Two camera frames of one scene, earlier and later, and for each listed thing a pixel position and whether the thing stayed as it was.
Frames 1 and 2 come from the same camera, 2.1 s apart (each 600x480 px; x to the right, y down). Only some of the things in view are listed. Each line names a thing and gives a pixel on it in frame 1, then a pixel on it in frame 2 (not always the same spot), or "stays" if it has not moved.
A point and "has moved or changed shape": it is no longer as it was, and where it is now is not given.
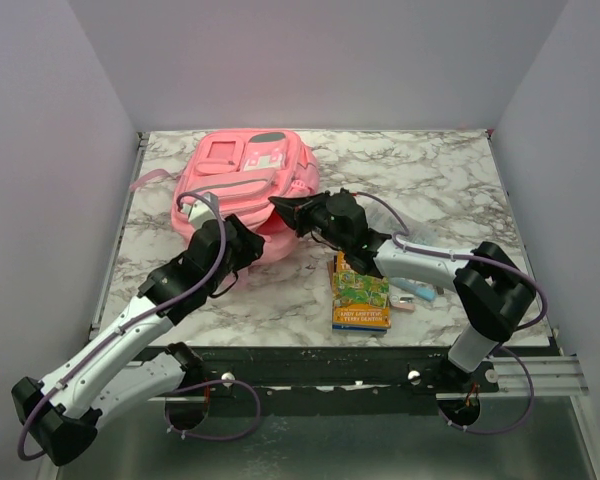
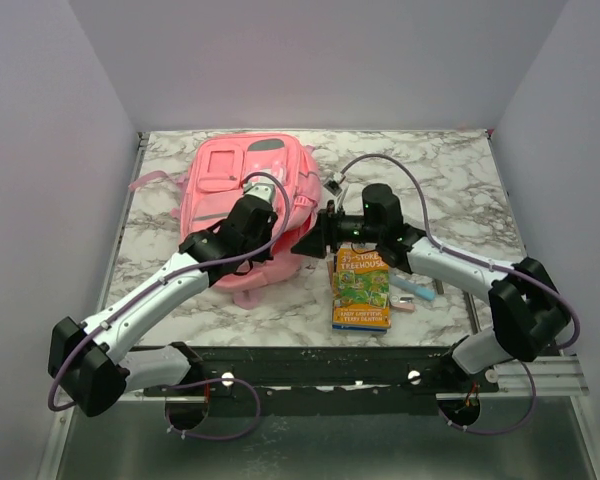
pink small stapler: x=403 y=302 stays
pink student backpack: x=236 y=174 has moved or changed shape
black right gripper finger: x=296 y=212 → x=314 y=243
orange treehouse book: x=359 y=300 stays
